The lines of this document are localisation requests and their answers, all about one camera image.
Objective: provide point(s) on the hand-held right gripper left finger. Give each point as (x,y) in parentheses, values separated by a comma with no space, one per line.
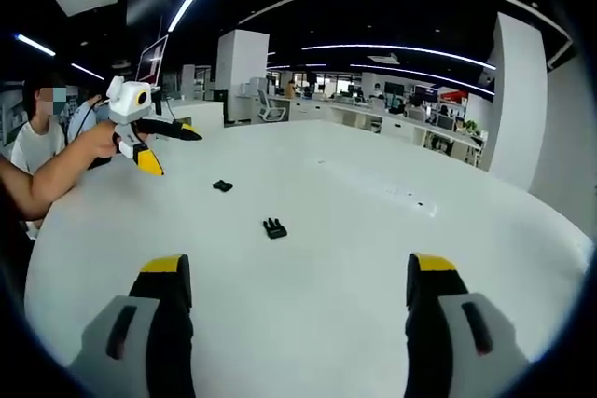
(140,323)

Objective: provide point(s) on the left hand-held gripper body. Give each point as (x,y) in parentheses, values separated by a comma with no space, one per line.
(128,102)

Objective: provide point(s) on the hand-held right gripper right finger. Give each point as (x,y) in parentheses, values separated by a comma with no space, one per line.
(459,323)

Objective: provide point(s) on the black plastic buckle socket part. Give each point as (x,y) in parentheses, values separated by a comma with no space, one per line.
(223,185)

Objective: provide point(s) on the black plastic buckle pronged part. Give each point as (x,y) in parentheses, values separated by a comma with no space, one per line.
(274,229)

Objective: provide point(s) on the person's left hand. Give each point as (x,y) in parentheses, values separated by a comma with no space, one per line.
(105,139)

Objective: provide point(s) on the white square pillar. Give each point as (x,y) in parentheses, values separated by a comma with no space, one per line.
(245,76)
(517,100)

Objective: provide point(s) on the white office chair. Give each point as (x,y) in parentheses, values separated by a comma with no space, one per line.
(270,106)

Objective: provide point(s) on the green potted plant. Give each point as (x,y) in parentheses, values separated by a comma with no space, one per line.
(472,127)

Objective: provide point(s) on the long white office desk row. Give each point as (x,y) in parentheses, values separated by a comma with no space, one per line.
(373,118)

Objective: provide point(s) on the wall-mounted display screen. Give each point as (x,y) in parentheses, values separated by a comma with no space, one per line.
(151,60)

